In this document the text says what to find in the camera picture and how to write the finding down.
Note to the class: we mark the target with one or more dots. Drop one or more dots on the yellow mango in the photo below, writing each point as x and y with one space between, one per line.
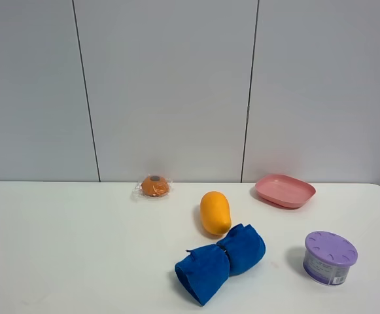
215 213

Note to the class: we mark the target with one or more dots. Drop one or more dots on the blue cloth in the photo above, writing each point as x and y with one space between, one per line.
207 268

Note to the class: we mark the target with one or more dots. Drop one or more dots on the purple lidded round container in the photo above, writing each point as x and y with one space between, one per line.
328 257

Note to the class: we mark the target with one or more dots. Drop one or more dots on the pink plastic tray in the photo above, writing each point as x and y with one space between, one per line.
284 191

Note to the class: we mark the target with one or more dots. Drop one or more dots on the wrapped orange round pastry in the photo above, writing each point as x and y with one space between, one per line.
152 187

